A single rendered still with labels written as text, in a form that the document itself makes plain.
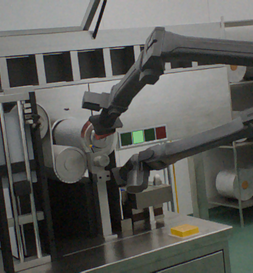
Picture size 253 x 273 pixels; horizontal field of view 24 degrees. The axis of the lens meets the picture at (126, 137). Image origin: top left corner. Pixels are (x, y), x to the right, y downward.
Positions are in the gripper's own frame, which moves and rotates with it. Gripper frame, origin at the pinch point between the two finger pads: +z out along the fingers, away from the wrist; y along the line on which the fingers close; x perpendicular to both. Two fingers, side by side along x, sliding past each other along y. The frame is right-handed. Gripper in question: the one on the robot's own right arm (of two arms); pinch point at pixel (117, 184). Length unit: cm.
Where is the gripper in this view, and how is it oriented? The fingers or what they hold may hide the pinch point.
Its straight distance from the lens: 213.8
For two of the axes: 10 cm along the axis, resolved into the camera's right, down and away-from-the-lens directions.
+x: -3.7, -8.6, 3.4
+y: 8.5, -1.6, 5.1
